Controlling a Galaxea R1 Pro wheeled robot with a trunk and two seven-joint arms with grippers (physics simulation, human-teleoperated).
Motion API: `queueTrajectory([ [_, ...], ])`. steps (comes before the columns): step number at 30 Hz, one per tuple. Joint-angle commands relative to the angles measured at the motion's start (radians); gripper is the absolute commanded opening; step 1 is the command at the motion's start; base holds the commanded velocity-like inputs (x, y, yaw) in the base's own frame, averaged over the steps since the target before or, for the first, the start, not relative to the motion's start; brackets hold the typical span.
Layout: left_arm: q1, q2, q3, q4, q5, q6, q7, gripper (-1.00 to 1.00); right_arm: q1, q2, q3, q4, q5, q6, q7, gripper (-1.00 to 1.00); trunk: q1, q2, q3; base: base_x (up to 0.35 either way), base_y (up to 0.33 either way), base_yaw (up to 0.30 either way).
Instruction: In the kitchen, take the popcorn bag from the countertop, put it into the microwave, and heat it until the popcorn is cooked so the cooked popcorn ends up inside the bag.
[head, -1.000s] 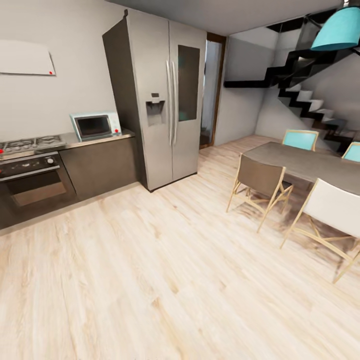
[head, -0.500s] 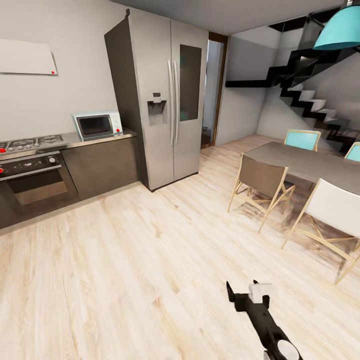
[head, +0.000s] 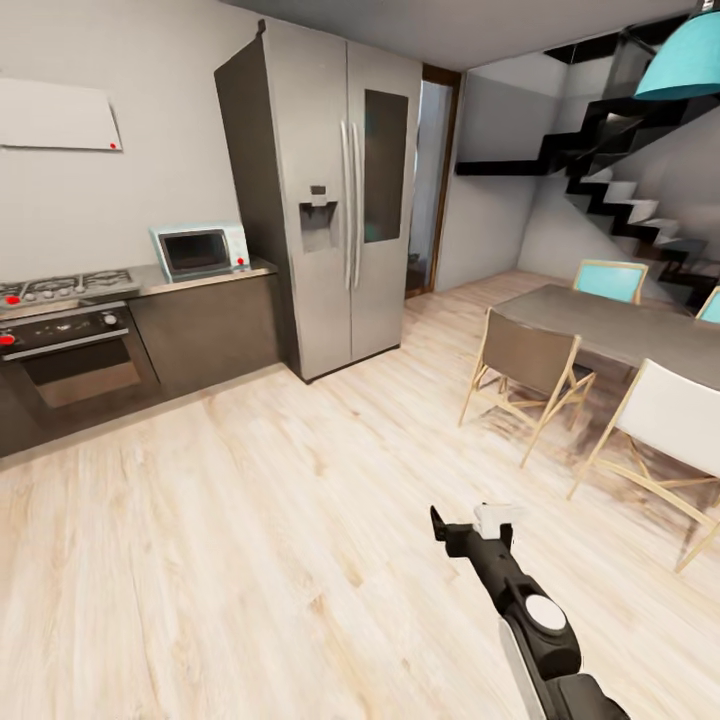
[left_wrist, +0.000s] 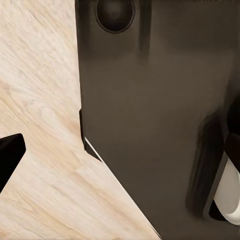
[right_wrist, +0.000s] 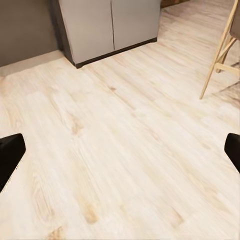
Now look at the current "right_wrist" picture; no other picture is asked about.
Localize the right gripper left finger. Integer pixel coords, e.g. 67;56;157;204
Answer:
0;133;26;193

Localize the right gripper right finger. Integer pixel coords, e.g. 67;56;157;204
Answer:
224;133;240;173

